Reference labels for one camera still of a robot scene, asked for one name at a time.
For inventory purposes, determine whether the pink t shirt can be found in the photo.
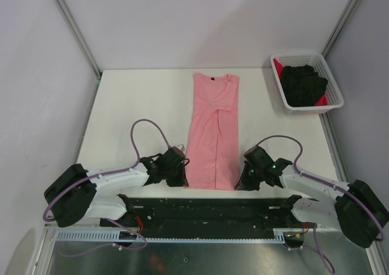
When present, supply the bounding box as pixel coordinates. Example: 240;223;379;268
185;73;239;191

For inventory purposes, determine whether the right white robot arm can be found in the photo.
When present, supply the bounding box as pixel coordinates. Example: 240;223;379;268
235;158;388;248

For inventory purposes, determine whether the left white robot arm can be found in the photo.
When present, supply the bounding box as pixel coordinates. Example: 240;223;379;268
43;158;189;228

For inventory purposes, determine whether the black t shirt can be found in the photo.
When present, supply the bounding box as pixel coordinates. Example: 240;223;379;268
280;65;328;107

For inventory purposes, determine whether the white plastic basket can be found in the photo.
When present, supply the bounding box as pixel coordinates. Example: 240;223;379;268
270;50;344;115

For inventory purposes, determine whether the red t shirt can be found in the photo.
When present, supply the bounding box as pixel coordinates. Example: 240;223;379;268
273;58;284;79

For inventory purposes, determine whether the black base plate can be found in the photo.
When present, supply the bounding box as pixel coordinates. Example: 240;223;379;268
118;198;304;239

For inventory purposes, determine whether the grey slotted cable duct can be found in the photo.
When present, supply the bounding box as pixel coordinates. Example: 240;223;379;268
54;229;296;243

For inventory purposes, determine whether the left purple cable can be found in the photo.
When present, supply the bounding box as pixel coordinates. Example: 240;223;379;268
42;119;179;257

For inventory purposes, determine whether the right aluminium frame post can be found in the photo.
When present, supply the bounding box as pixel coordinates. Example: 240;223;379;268
322;0;362;58

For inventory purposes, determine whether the aluminium frame post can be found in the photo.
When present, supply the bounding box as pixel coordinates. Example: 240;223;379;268
322;0;362;58
53;0;102;79

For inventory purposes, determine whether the left aluminium frame post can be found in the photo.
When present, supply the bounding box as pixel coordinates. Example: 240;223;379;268
53;0;102;79

